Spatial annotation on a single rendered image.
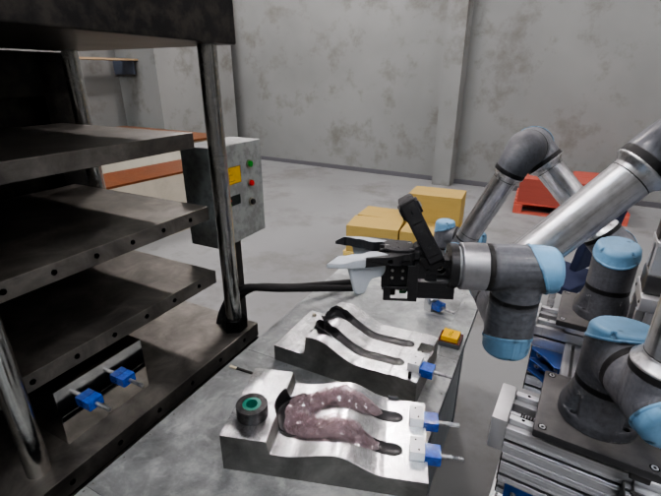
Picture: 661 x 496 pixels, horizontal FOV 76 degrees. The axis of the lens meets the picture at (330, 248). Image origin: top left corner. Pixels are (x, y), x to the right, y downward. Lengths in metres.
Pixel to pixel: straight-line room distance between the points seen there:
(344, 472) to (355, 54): 7.63
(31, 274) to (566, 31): 6.95
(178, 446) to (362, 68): 7.46
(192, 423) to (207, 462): 0.15
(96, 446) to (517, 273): 1.16
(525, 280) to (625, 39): 6.68
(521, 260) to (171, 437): 1.02
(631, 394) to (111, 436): 1.24
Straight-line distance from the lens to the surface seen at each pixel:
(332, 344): 1.38
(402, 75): 7.86
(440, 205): 4.14
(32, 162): 1.22
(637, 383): 0.88
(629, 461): 1.06
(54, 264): 1.24
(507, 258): 0.68
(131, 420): 1.45
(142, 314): 1.44
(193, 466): 1.25
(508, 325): 0.72
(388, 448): 1.18
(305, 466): 1.14
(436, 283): 0.68
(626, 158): 0.85
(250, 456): 1.16
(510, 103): 7.37
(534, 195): 6.18
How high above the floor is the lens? 1.71
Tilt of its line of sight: 22 degrees down
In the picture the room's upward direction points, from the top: straight up
